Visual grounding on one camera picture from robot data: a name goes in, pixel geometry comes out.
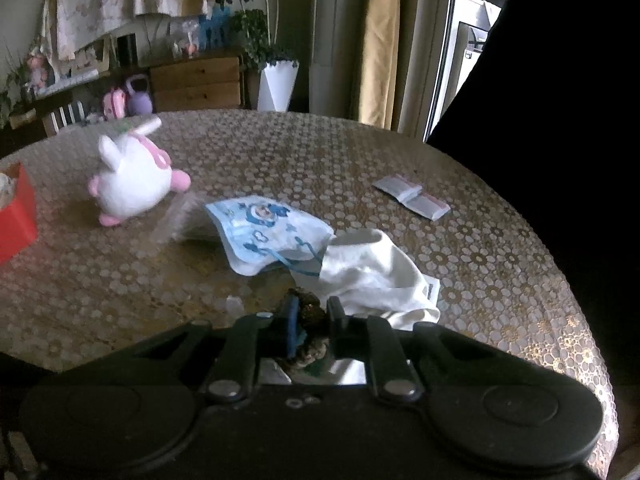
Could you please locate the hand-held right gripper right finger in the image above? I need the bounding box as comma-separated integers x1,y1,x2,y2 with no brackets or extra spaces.
327,297,491,403

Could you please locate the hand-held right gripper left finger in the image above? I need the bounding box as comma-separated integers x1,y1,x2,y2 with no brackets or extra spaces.
135,297,307,403

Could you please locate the dark olive sock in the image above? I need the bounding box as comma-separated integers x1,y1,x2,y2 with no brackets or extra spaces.
279,287,332,372

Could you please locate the red tin box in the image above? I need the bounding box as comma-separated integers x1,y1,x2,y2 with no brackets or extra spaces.
0,161,39,266

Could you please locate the white fabric garment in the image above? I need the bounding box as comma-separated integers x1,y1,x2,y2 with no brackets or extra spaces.
319,228,442,332

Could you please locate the blue printed face mask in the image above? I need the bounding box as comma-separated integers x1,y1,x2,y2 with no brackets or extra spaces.
204,195,336,278

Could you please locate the small white packet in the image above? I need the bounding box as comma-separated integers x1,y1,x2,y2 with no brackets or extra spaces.
403,192,450,221
372,173,424,202

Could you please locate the white and pink plush toy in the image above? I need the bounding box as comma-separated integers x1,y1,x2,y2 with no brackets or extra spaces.
88,116,192,228

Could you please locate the white planter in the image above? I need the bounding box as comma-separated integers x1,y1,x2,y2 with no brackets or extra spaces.
257,60,300,113

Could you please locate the wooden drawer cabinet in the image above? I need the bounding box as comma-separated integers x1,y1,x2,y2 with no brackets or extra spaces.
149,55,247,112

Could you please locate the purple kettlebell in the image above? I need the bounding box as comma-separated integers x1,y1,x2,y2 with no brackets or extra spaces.
124,73,154,116

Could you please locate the pink toy backpack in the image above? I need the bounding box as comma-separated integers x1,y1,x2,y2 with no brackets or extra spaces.
102,87,129,121

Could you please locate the white floor air conditioner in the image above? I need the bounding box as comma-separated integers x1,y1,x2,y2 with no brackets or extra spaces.
306,0,369,117

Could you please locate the yellow curtain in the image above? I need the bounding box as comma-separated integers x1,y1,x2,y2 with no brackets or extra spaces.
356,0,407,130

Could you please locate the black coat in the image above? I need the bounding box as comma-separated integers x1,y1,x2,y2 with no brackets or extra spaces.
426,0,640,391

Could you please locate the white slatted rack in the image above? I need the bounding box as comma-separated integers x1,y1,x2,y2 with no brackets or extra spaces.
41,101,87,137

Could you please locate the green potted plant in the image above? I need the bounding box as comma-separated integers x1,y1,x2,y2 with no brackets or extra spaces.
206,0,302,72

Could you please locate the steel kitchen appliance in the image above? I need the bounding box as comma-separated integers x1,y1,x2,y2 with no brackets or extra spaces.
451,1,502,87

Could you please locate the black cylinder speaker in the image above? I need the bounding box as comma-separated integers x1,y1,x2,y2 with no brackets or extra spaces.
115,33,139,67

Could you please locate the pink doll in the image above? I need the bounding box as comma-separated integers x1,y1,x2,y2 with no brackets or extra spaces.
26,46,57,87

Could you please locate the white photo frame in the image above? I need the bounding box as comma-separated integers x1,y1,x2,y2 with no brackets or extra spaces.
74,40,112,74

